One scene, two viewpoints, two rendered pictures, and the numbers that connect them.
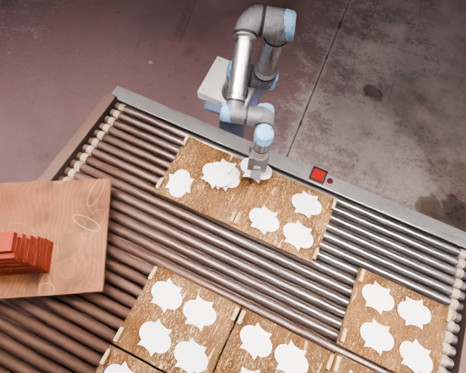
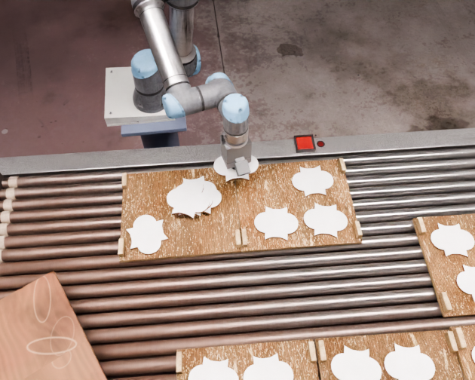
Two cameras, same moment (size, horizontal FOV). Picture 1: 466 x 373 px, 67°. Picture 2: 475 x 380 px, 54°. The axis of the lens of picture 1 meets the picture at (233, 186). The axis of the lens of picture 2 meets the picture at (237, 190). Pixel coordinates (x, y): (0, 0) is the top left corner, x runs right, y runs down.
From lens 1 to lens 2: 0.31 m
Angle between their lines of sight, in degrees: 13
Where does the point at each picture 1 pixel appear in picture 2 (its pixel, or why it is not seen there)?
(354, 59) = (249, 25)
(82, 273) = not seen: outside the picture
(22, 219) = not seen: outside the picture
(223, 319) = (301, 366)
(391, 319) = not seen: outside the picture
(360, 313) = (446, 268)
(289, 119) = (216, 119)
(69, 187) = not seen: outside the picture
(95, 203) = (50, 314)
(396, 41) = not seen: outside the picture
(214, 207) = (207, 240)
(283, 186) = (274, 175)
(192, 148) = (138, 185)
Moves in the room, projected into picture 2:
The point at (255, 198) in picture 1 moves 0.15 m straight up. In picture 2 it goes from (250, 204) to (252, 181)
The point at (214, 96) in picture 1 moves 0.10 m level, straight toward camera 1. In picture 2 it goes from (130, 114) to (139, 130)
